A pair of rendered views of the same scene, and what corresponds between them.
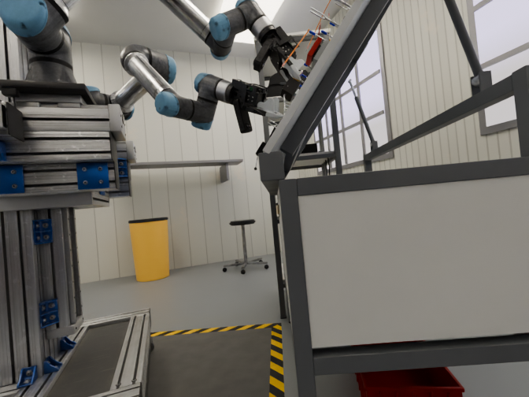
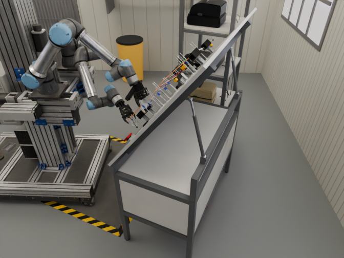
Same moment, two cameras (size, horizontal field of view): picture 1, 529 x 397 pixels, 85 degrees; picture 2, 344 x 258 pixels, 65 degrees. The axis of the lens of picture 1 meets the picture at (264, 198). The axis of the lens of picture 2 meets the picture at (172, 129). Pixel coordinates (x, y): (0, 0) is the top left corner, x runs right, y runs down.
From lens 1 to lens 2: 172 cm
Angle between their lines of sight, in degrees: 43
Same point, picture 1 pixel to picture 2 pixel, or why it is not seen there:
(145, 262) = not seen: hidden behind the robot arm
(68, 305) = (70, 147)
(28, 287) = (56, 143)
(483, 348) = (167, 230)
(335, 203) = (129, 185)
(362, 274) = (136, 202)
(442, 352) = (156, 226)
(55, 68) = (46, 86)
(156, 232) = (133, 53)
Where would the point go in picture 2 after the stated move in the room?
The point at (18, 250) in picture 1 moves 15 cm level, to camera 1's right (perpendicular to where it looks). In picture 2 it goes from (49, 131) to (63, 135)
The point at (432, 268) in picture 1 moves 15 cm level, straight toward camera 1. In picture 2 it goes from (155, 210) to (137, 221)
